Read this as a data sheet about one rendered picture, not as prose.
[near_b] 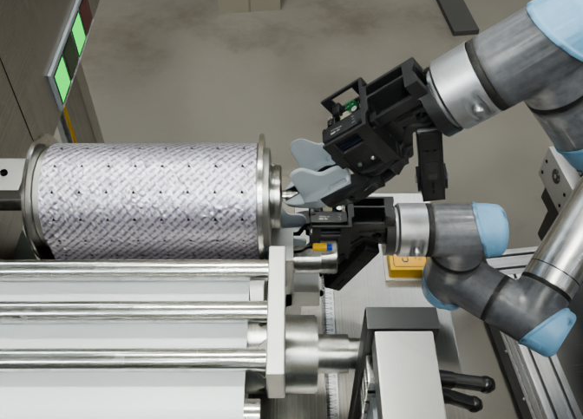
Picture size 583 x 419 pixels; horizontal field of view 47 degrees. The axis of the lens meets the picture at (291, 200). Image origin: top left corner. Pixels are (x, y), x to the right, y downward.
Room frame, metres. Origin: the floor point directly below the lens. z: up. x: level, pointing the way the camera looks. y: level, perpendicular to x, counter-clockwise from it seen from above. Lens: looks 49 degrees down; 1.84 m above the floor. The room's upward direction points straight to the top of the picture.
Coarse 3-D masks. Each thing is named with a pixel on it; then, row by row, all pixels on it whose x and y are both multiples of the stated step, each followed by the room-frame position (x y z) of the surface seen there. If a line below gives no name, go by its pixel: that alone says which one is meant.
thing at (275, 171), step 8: (272, 168) 0.53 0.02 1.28; (280, 168) 0.53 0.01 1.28; (272, 176) 0.52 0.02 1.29; (280, 176) 0.52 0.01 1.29; (272, 184) 0.51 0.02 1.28; (280, 184) 0.51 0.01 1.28; (272, 192) 0.50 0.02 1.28; (280, 192) 0.50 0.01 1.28; (272, 200) 0.49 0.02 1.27; (280, 200) 0.49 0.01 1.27; (272, 208) 0.49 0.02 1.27; (280, 208) 0.49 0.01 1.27; (272, 216) 0.48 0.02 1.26; (280, 216) 0.48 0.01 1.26; (272, 224) 0.48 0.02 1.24; (280, 224) 0.48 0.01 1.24
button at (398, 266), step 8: (392, 256) 0.67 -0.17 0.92; (392, 264) 0.66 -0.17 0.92; (400, 264) 0.66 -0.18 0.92; (408, 264) 0.66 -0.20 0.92; (416, 264) 0.66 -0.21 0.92; (424, 264) 0.66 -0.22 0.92; (392, 272) 0.65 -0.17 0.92; (400, 272) 0.65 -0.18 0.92; (408, 272) 0.65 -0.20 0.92; (416, 272) 0.65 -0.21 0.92
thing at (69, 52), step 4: (72, 40) 0.90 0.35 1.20; (68, 44) 0.88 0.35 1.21; (72, 44) 0.90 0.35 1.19; (68, 48) 0.88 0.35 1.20; (72, 48) 0.89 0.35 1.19; (64, 52) 0.86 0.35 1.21; (68, 52) 0.87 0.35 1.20; (72, 52) 0.89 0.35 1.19; (68, 56) 0.87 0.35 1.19; (72, 56) 0.88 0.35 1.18; (76, 56) 0.90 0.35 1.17; (68, 60) 0.86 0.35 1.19; (72, 60) 0.88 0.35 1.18; (76, 60) 0.90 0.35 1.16; (68, 64) 0.86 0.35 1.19; (72, 64) 0.87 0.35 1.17; (72, 68) 0.87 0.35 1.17; (72, 72) 0.86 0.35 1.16
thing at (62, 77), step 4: (60, 64) 0.83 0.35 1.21; (64, 64) 0.84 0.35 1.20; (60, 68) 0.82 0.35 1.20; (64, 68) 0.84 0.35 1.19; (56, 72) 0.81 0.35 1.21; (60, 72) 0.82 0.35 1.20; (64, 72) 0.83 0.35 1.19; (56, 76) 0.80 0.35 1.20; (60, 76) 0.81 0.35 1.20; (64, 76) 0.83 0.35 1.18; (68, 76) 0.84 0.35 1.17; (56, 80) 0.80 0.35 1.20; (60, 80) 0.81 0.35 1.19; (64, 80) 0.82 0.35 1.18; (68, 80) 0.84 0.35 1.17; (60, 84) 0.80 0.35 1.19; (64, 84) 0.82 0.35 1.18; (68, 84) 0.83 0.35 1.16; (60, 88) 0.80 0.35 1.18; (64, 88) 0.81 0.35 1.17; (60, 92) 0.80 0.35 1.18; (64, 92) 0.81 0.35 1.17; (64, 96) 0.81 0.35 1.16
